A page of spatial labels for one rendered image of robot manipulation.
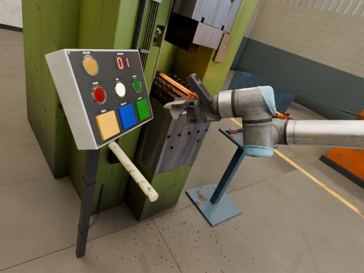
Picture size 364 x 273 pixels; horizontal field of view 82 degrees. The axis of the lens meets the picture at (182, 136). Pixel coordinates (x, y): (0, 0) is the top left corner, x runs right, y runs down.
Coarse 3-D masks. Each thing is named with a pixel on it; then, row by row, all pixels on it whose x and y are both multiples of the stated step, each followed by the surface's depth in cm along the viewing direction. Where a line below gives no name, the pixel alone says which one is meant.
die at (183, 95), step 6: (162, 72) 149; (162, 78) 134; (156, 84) 125; (168, 84) 129; (180, 84) 136; (162, 90) 121; (168, 90) 122; (174, 90) 122; (180, 90) 124; (162, 96) 122; (168, 96) 118; (174, 96) 116; (180, 96) 118; (186, 96) 120
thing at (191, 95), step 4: (164, 76) 135; (168, 80) 133; (172, 80) 133; (176, 84) 128; (180, 88) 126; (184, 88) 126; (188, 92) 122; (188, 96) 121; (192, 96) 121; (196, 96) 118
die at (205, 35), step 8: (176, 16) 106; (184, 16) 102; (168, 24) 111; (176, 24) 107; (184, 24) 103; (192, 24) 99; (200, 24) 98; (176, 32) 108; (184, 32) 104; (192, 32) 100; (200, 32) 101; (208, 32) 104; (216, 32) 107; (192, 40) 101; (200, 40) 103; (208, 40) 107; (216, 40) 110; (216, 48) 114
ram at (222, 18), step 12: (180, 0) 96; (192, 0) 91; (204, 0) 92; (216, 0) 96; (228, 0) 101; (240, 0) 106; (180, 12) 97; (192, 12) 92; (204, 12) 96; (216, 12) 100; (228, 12) 105; (216, 24) 104; (228, 24) 110
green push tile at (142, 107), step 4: (140, 100) 81; (144, 100) 83; (136, 104) 79; (140, 104) 81; (144, 104) 83; (136, 108) 79; (140, 108) 81; (144, 108) 83; (148, 108) 86; (140, 112) 80; (144, 112) 83; (148, 112) 86; (140, 116) 80; (144, 116) 83; (148, 116) 85; (140, 120) 80
